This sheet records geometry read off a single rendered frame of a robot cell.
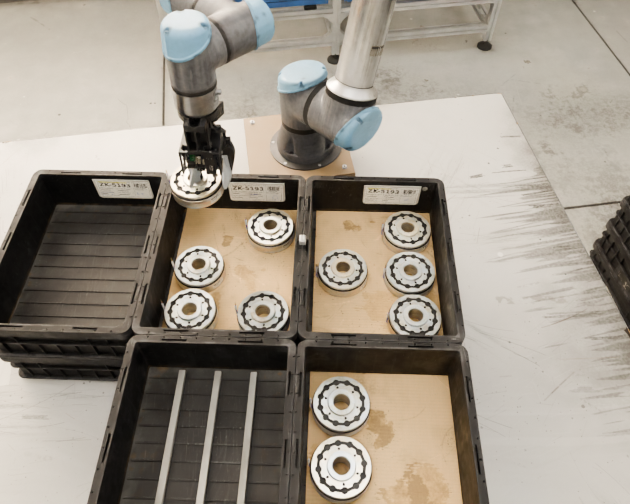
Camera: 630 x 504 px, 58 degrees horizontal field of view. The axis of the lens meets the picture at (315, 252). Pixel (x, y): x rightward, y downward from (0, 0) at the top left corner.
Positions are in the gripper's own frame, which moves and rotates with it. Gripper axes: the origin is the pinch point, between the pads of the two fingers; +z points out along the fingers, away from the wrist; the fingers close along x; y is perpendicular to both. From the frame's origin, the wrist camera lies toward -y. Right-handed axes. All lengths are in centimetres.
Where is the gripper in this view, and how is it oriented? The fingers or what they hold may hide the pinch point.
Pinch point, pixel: (213, 180)
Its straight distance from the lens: 115.5
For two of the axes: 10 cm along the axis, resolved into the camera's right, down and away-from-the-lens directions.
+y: -0.2, 7.9, -6.1
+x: 10.0, 0.3, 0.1
